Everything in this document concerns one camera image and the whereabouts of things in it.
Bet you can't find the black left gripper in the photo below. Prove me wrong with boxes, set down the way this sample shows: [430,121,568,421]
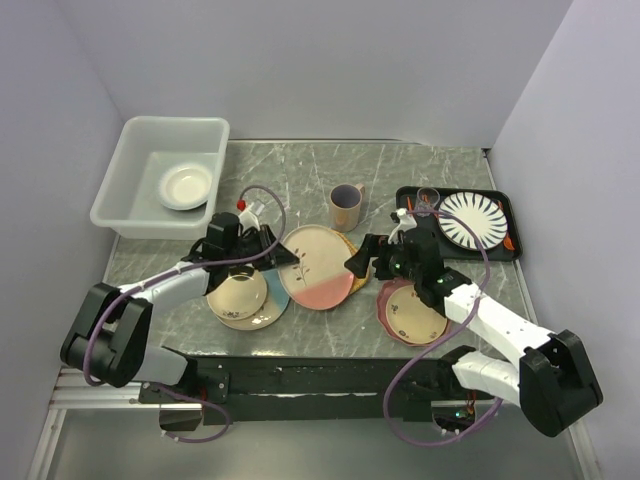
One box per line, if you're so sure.
[225,223,299,271]

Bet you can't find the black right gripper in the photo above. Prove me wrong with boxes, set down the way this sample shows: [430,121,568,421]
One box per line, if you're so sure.
[344,234,422,284]

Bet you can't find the wooden bamboo tray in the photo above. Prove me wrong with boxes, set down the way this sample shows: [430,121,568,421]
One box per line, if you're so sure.
[334,231,371,295]

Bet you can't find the beige pink branch plate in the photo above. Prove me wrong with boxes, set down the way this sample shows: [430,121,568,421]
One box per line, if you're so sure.
[278,225,354,310]

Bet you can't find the white grey rimmed plate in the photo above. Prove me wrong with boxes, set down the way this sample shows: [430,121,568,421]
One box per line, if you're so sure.
[156,163,213,211]

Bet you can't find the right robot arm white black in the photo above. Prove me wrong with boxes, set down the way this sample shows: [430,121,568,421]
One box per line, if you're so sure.
[344,229,604,437]

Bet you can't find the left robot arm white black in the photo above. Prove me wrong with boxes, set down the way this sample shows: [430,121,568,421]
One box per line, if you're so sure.
[60,213,299,402]

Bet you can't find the translucent white plastic bin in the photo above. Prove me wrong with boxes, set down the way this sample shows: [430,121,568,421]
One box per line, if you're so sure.
[90,116,230,240]

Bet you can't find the pink scalloped plate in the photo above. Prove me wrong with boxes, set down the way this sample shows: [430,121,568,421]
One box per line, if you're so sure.
[376,280,449,347]

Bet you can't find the small beige black-stroke plate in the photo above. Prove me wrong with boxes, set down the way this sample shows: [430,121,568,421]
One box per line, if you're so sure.
[206,271,268,321]

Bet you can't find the beige blue large plate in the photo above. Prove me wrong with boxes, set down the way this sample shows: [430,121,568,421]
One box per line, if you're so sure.
[215,270,289,331]

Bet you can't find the beige flower plate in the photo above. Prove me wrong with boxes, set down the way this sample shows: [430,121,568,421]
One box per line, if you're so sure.
[385,285,448,345]

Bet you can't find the pink beige mug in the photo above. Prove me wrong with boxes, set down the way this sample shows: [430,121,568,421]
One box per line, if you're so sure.
[329,184,365,233]

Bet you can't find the small clear glass cup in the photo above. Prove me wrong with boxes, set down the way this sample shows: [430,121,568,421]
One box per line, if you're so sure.
[415,187,440,217]

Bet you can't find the orange utensil on tray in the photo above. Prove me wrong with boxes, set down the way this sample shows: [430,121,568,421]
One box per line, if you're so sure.
[503,234,515,251]

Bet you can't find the black serving tray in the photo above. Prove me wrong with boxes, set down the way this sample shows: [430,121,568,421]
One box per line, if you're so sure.
[416,187,522,262]

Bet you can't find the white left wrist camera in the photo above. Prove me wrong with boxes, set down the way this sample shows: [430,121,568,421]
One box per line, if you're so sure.
[238,201,265,230]

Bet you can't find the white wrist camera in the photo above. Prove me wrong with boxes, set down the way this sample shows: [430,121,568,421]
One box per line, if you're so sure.
[238,201,265,230]
[388,208,417,244]

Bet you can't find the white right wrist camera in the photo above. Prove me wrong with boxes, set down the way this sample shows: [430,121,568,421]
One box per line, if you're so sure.
[388,208,417,244]

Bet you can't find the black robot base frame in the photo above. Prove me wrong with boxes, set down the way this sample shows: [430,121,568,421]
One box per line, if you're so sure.
[137,351,506,432]

